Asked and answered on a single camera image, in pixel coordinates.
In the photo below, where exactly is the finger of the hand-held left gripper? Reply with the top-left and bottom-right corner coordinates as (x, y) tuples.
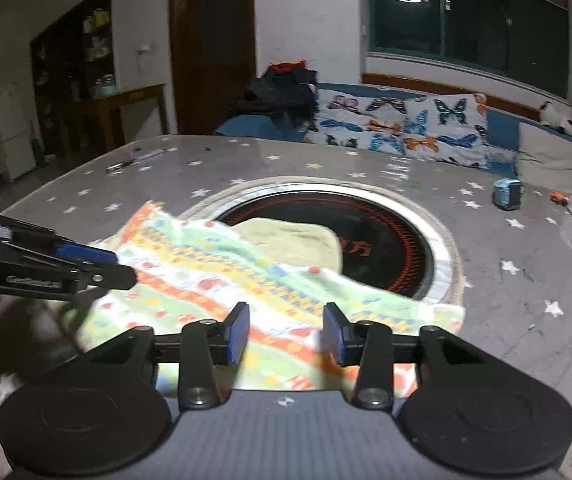
(0, 250), (138, 302)
(0, 212), (119, 264)

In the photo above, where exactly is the wooden wall shelf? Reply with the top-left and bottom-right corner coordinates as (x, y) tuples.
(30, 0), (117, 161)

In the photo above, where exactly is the blue sofa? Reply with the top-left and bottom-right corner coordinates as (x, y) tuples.
(214, 82), (572, 192)

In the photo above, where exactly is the dark clothes pile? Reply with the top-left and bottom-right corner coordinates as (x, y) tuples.
(231, 66), (319, 129)

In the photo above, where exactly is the glass kettle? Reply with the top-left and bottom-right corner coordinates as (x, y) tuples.
(91, 75), (117, 99)

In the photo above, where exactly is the blue child watch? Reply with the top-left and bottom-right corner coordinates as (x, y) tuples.
(492, 178), (524, 210)

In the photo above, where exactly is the black clear pen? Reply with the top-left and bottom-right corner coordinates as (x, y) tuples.
(106, 147), (167, 174)

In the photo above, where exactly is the printed child cardigan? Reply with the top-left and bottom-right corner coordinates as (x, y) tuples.
(73, 200), (466, 401)

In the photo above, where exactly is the butterfly print pillow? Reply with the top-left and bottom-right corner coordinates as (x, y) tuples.
(402, 92), (490, 169)
(302, 89), (409, 154)

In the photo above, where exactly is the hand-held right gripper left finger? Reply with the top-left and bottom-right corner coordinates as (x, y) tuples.
(41, 302), (251, 409)

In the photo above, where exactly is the green framed window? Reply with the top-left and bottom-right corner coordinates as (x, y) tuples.
(364, 0), (571, 101)

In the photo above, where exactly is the red cloth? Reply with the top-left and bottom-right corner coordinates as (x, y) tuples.
(268, 60), (308, 75)

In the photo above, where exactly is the black white plush toy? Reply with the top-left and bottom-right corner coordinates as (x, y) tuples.
(538, 101), (572, 129)

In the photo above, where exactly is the dark wooden door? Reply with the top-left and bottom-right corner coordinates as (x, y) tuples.
(168, 0), (258, 136)

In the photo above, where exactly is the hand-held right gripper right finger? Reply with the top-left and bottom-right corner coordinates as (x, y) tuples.
(322, 302), (531, 409)

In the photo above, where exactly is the grey pillow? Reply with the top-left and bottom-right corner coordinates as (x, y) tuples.
(516, 122), (572, 196)

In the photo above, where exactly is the round black induction hob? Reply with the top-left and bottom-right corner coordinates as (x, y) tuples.
(183, 176), (466, 307)

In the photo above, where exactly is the grey star tablecloth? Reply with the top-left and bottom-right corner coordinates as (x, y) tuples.
(0, 134), (572, 480)

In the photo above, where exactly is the wooden side table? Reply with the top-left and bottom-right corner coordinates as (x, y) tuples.
(61, 83), (169, 161)

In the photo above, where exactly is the white cabinet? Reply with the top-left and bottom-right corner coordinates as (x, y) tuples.
(0, 82), (37, 181)

